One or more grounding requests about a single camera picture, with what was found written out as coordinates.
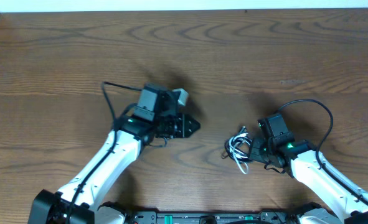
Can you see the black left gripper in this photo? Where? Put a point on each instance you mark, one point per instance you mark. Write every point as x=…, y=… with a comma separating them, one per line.
x=177, y=126

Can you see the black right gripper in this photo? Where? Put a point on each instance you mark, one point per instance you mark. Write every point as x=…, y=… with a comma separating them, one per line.
x=258, y=152

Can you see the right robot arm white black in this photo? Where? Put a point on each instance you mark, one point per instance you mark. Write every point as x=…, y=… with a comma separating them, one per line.
x=278, y=150

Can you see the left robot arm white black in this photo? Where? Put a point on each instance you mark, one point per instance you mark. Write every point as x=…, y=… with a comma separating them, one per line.
x=155, y=115

